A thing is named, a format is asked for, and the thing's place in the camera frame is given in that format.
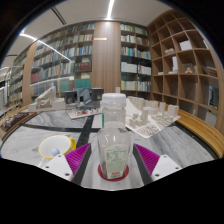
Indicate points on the curved wooden bench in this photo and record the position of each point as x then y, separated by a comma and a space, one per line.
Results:
10, 111
203, 131

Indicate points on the flat round red coaster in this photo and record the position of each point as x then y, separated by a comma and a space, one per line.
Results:
101, 174

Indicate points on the narrow wall bookshelf with books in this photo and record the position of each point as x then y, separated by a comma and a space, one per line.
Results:
135, 56

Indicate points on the flat white site model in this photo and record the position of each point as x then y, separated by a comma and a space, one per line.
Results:
83, 112

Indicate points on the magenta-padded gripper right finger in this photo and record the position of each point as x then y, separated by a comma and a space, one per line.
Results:
146, 158

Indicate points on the clear plastic bottle white cap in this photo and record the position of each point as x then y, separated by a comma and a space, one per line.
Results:
114, 146

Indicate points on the large wall bookshelf with books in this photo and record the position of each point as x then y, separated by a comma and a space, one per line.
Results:
63, 56

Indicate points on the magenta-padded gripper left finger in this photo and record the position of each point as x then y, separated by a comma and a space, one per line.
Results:
78, 158

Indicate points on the dark grey building model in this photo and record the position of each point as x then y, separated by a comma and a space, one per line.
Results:
83, 96

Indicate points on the wooden cubby shelf unit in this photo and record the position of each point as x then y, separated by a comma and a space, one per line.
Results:
186, 66

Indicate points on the straight ceiling light strip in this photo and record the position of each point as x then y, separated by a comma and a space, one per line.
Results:
110, 9

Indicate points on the white ramp architecture model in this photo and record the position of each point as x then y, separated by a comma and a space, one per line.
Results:
46, 100

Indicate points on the white city block model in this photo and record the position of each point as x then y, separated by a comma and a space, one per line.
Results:
150, 116

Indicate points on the white cup yellow rim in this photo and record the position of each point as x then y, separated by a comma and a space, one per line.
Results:
60, 143

